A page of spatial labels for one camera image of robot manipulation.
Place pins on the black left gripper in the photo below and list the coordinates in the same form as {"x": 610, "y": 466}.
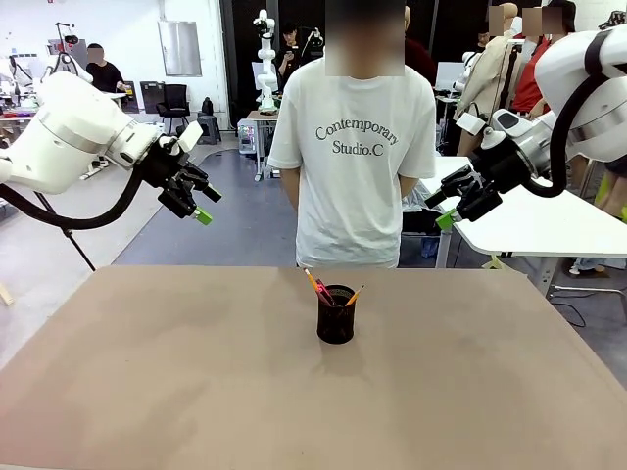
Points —
{"x": 164, "y": 164}

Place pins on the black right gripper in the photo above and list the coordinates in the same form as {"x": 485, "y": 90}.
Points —
{"x": 502, "y": 169}

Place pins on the black pen with pink ends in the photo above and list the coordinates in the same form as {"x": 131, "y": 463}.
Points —
{"x": 327, "y": 296}

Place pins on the person left forearm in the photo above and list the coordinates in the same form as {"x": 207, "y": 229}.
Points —
{"x": 408, "y": 188}

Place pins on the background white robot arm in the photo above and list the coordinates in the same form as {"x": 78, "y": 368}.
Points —
{"x": 265, "y": 59}

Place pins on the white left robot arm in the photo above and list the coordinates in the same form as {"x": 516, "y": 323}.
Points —
{"x": 63, "y": 142}

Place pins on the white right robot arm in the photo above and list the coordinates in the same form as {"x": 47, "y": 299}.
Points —
{"x": 588, "y": 73}

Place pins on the black mesh pen holder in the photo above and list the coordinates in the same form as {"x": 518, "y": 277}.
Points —
{"x": 336, "y": 323}

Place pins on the clear plastic bag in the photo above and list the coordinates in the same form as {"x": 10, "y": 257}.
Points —
{"x": 421, "y": 198}

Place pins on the grey plastic stool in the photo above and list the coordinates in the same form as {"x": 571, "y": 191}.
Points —
{"x": 211, "y": 128}

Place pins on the white standing desk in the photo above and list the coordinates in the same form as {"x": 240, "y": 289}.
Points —
{"x": 529, "y": 230}

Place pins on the computer case with lights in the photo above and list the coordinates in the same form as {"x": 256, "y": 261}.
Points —
{"x": 247, "y": 136}

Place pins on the black bag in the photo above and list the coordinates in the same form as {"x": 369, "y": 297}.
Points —
{"x": 207, "y": 106}

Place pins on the black office chair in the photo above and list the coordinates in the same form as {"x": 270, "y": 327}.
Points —
{"x": 175, "y": 105}

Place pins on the background work table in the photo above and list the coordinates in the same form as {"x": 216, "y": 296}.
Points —
{"x": 262, "y": 115}

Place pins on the person in white T-shirt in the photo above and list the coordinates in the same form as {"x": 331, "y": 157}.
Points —
{"x": 352, "y": 205}

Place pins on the mannequin in beige coat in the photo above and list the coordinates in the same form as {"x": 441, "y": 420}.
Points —
{"x": 485, "y": 83}

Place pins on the person in red shirt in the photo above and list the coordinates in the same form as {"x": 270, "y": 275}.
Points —
{"x": 526, "y": 88}

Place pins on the black tripod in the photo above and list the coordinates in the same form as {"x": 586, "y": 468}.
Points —
{"x": 73, "y": 240}

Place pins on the person in black T-shirt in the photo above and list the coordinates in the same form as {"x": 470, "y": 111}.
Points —
{"x": 105, "y": 73}

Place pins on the person in black clothes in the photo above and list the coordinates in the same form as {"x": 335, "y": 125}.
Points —
{"x": 291, "y": 54}

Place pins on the wooden block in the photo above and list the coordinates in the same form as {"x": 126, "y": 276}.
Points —
{"x": 5, "y": 293}

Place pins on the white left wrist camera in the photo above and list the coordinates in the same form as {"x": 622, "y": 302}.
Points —
{"x": 191, "y": 136}

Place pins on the silver wall cabinet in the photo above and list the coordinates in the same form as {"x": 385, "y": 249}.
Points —
{"x": 179, "y": 47}

